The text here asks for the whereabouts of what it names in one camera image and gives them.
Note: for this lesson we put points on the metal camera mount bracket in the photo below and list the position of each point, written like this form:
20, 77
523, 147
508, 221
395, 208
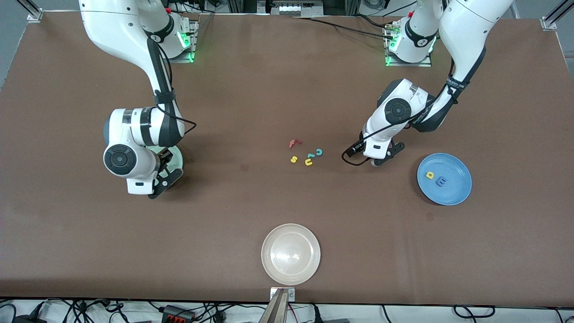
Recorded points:
276, 309

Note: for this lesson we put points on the grey rack equipment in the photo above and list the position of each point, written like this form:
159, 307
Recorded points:
291, 8

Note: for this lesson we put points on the white plate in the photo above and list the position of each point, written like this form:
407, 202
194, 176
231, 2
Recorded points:
290, 254

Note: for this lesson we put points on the aluminium frame post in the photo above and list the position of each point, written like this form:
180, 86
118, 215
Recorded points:
549, 22
33, 15

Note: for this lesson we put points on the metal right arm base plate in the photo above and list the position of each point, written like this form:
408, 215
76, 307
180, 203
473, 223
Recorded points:
193, 45

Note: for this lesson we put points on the black red power strip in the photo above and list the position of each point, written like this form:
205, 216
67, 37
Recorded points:
177, 314

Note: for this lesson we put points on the blue plate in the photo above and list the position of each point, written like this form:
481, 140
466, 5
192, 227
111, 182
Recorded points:
453, 193

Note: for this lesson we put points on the blue foam letter m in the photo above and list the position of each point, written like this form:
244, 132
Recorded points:
442, 181

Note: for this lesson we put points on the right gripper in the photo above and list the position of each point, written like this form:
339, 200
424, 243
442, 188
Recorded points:
165, 157

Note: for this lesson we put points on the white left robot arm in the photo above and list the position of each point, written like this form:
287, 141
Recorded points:
471, 27

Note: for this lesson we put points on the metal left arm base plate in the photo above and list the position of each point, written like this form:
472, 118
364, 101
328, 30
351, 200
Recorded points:
408, 64

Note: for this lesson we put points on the green plate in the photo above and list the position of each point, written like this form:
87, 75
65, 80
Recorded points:
176, 157

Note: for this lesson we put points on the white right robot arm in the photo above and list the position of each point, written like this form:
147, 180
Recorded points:
112, 27

